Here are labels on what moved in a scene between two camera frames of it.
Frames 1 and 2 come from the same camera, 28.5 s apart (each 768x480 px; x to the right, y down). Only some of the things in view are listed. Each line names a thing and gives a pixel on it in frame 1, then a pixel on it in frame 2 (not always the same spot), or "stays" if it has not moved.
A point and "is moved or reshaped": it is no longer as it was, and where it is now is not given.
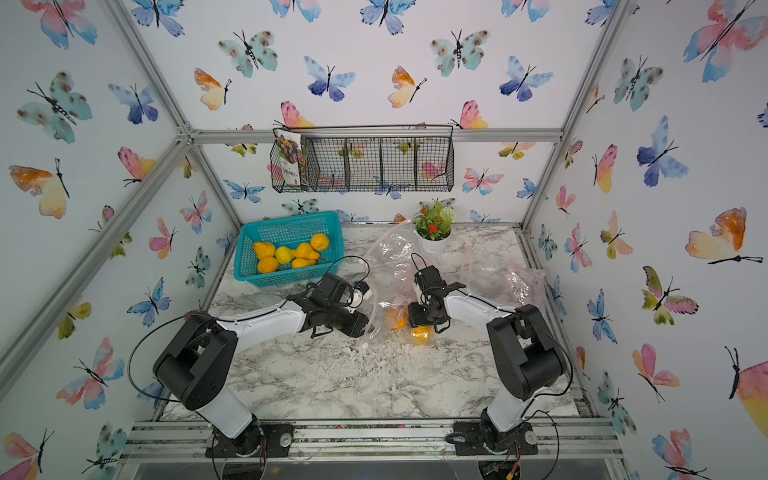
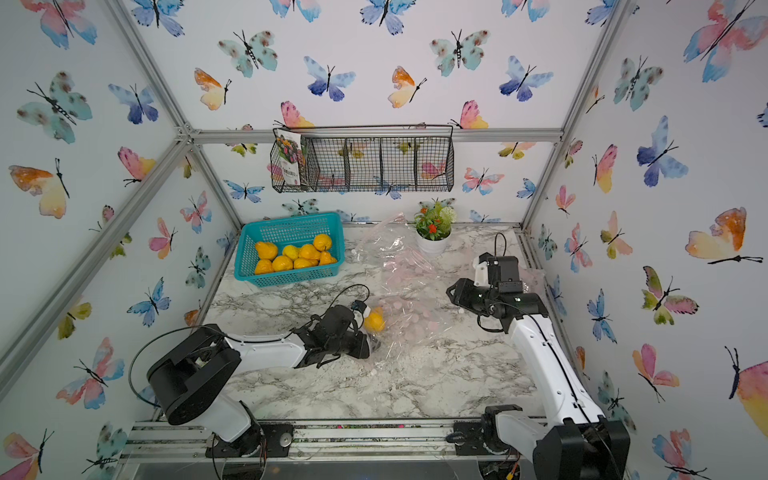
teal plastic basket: x=280 y=251 stays
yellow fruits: x=285 y=255 is moved or reshaped
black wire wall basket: x=371 y=159 stays
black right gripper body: x=420 y=313 -> x=478 y=301
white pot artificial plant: x=433 y=224 stays
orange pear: x=264 y=250 stays
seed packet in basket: x=289 y=148 stays
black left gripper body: x=341 y=318 -> x=354 y=346
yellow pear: x=304 y=250 stays
